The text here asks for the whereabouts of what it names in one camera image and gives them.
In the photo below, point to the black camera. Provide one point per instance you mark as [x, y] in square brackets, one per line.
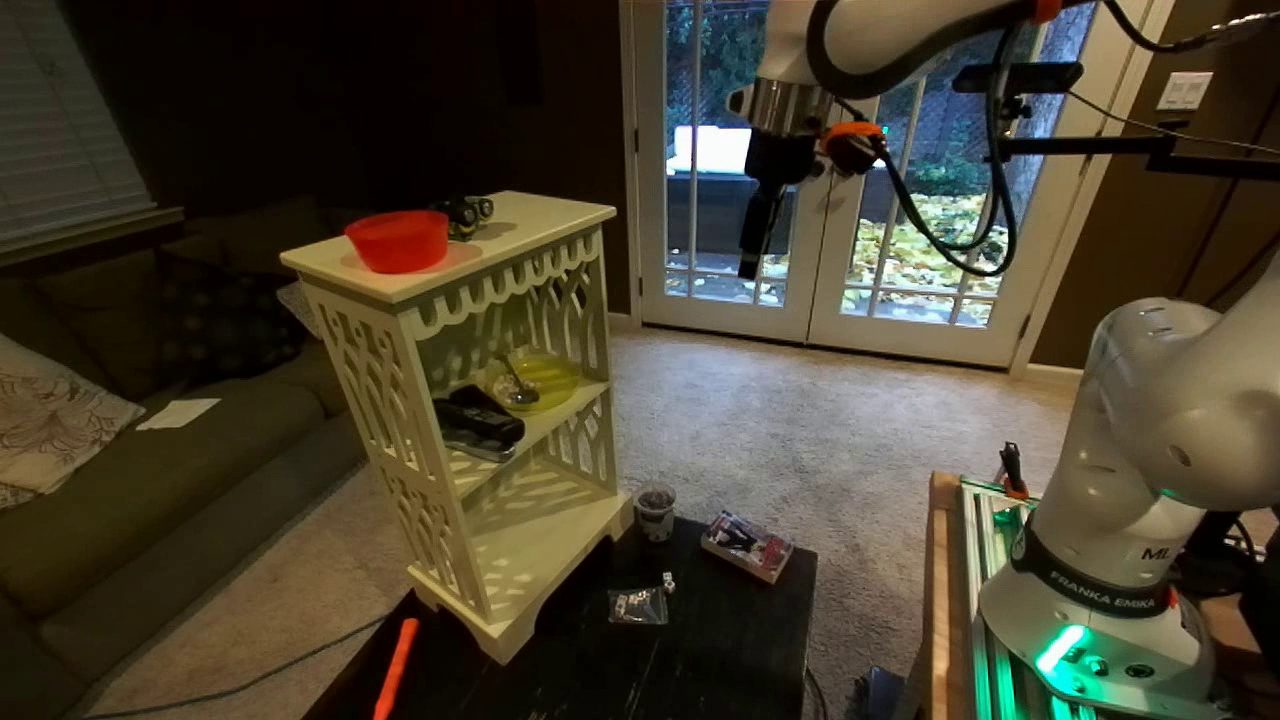
[1023, 79]

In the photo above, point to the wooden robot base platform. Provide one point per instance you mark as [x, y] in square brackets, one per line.
[945, 602]

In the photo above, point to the red marker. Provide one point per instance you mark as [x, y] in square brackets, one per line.
[398, 665]

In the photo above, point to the metal spoon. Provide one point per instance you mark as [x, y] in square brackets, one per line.
[521, 394]

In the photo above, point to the small blue object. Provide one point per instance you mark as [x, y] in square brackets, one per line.
[877, 697]

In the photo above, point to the white lattice shelf unit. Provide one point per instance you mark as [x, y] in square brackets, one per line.
[535, 223]

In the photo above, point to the yellow-green plate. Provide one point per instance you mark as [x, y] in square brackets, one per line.
[552, 372]

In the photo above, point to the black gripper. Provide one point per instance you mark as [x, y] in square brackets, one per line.
[783, 156]

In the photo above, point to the patterned light cushion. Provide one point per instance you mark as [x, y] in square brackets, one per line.
[44, 420]

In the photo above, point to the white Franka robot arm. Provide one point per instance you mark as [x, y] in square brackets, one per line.
[1175, 401]

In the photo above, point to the dark green couch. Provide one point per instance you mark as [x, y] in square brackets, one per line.
[163, 495]

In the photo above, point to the clear plastic bag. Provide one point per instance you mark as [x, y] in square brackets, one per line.
[639, 611]

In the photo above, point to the red plastic bowl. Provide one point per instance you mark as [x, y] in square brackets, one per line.
[398, 241]

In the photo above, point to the dark dotted pillow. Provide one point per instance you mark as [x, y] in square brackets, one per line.
[220, 325]

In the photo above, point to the printed card package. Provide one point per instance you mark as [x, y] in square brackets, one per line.
[745, 550]

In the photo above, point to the white paper sheet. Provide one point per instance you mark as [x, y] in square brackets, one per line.
[176, 415]

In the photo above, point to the small paper cup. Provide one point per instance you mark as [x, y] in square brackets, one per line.
[652, 516]

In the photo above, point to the black table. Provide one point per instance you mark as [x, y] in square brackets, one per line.
[722, 655]

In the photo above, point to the black camera boom stand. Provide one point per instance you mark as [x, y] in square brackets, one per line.
[1202, 156]

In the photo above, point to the black red clamp tool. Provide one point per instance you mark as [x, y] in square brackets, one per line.
[1009, 465]

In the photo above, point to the black mug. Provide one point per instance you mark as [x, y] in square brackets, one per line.
[470, 214]

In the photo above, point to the white outdoor box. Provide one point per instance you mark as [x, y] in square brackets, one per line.
[714, 149]

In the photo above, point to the window blinds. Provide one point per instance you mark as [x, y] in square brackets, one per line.
[62, 133]

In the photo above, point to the white French doors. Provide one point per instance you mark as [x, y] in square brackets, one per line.
[645, 201]

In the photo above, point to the white light switch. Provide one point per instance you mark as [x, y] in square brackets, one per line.
[1186, 91]

